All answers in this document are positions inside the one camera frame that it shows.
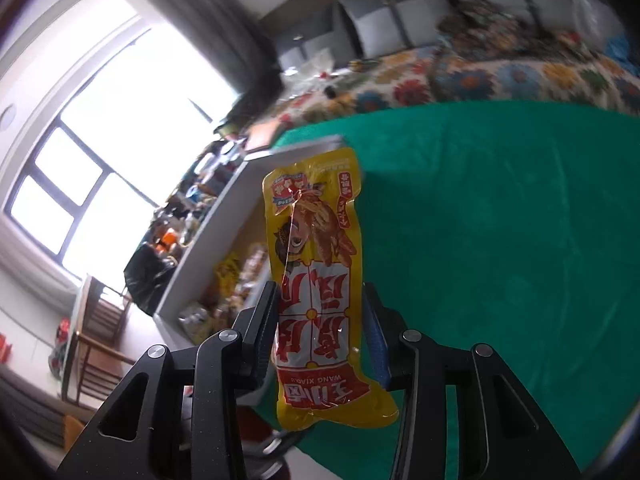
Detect yellow red snack packet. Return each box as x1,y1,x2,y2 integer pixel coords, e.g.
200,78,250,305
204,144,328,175
262,148,398,431

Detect wooden chair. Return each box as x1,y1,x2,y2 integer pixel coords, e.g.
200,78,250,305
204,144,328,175
60,275,134,410

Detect black garbage bag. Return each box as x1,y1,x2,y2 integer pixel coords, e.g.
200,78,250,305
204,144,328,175
124,243,177,316

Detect pile of snack bags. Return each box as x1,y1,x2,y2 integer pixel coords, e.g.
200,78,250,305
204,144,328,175
178,243,268,344

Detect white cardboard box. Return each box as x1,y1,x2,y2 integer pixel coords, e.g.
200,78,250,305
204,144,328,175
153,136,344,351

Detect green table cloth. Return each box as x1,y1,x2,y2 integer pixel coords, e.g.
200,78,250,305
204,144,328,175
281,101,639,468

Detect floral patterned blanket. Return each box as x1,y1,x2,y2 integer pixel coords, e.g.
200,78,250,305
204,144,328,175
256,47,639,131

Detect grey curtain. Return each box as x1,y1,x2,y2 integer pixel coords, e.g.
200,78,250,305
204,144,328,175
150,0,282,94

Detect grey white pillow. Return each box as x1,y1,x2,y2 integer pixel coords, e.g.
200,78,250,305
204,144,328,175
341,0,450,58

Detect window with dark frame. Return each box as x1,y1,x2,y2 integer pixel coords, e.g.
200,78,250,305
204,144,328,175
6,28,238,288

